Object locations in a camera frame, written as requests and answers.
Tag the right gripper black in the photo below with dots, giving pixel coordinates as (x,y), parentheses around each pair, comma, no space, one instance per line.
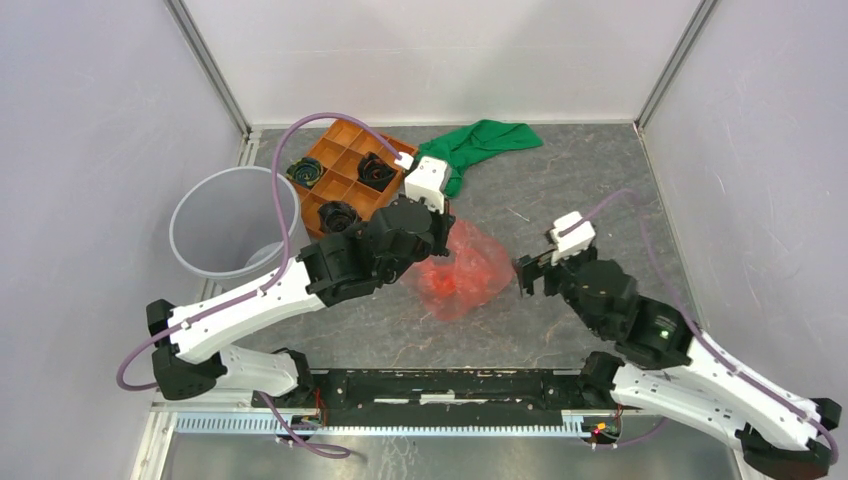
(528,268)

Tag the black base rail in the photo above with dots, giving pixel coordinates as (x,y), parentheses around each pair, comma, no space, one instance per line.
(452,402)

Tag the red plastic trash bag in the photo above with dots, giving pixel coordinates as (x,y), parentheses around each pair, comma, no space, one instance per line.
(476,271)

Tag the black rolled bag lower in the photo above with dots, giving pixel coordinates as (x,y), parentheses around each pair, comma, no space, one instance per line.
(337,216)

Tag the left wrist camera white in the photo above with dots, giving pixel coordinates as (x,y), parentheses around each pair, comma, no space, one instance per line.
(426,183)

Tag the aluminium frame post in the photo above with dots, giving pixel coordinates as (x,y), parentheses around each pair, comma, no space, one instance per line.
(691,33)
(203,55)

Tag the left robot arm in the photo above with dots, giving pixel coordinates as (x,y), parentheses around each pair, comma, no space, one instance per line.
(195,350)

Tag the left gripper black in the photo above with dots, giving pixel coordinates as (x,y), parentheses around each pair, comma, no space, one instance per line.
(443,224)

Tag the black green rolled bag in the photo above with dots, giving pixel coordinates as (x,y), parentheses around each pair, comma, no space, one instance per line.
(306,172)

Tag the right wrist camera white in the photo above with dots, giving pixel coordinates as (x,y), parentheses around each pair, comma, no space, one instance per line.
(570,234)

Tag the grey trash bin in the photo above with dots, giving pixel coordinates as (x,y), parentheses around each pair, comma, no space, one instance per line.
(227,230)

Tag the green cloth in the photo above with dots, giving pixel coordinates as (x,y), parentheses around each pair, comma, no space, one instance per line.
(469,145)

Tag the right aluminium frame post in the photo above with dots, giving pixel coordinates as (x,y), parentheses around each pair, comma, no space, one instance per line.
(691,33)

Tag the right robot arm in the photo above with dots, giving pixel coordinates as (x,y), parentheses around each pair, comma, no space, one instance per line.
(663,367)

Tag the black rolled bag upper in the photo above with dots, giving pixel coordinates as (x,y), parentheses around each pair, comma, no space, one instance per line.
(374,172)

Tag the left aluminium frame post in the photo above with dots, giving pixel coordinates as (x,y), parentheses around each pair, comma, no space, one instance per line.
(203,55)

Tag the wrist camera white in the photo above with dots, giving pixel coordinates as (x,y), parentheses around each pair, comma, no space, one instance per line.
(570,234)
(426,183)

